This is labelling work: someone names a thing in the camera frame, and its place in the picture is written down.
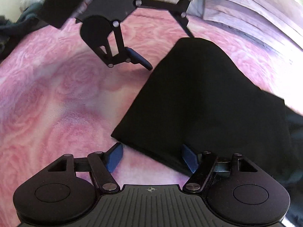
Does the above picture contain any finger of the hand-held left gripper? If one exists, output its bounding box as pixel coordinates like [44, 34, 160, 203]
[134, 0, 196, 39]
[91, 20, 152, 71]

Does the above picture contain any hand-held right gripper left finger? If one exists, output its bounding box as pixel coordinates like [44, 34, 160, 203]
[47, 142, 124, 193]

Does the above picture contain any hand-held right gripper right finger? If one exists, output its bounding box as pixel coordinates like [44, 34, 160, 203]
[181, 144, 259, 193]

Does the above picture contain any black garment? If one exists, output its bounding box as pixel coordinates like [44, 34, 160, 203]
[110, 37, 292, 178]

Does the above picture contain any pink floral blanket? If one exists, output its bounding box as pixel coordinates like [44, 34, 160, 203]
[0, 7, 303, 195]

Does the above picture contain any grey-blue sweatshirt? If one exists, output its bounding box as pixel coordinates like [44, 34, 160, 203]
[0, 2, 49, 62]

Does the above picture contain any dark blue garment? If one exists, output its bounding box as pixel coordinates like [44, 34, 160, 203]
[267, 104, 303, 221]

